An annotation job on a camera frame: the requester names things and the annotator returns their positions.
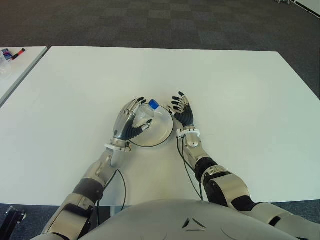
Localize clear water bottle blue cap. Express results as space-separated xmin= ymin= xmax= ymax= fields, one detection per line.
xmin=132 ymin=99 xmax=161 ymax=128

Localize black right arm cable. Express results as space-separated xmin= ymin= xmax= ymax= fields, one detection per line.
xmin=176 ymin=136 xmax=205 ymax=201

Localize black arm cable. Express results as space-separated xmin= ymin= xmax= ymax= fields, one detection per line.
xmin=96 ymin=168 xmax=127 ymax=226
xmin=176 ymin=136 xmax=205 ymax=201

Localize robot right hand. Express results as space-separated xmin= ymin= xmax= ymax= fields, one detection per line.
xmin=166 ymin=91 xmax=196 ymax=131

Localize red marker pen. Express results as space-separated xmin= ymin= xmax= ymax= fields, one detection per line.
xmin=9 ymin=47 xmax=26 ymax=61

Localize black metal stand foot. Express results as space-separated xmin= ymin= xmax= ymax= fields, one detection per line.
xmin=5 ymin=206 xmax=28 ymax=230

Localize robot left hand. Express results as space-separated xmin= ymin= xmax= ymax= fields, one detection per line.
xmin=111 ymin=96 xmax=154 ymax=147

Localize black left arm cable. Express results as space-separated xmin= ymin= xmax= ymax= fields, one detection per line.
xmin=96 ymin=168 xmax=127 ymax=226

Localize white plate black rim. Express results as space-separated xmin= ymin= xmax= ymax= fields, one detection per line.
xmin=129 ymin=106 xmax=175 ymax=148

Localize blue white small package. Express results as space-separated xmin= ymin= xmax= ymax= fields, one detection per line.
xmin=0 ymin=48 xmax=13 ymax=63

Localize white panel black edge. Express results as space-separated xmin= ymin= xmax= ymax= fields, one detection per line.
xmin=293 ymin=0 xmax=320 ymax=17

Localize white side table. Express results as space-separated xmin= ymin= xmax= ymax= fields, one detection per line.
xmin=0 ymin=46 xmax=49 ymax=107

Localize grey robot torso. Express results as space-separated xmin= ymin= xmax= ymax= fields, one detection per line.
xmin=82 ymin=198 xmax=286 ymax=240

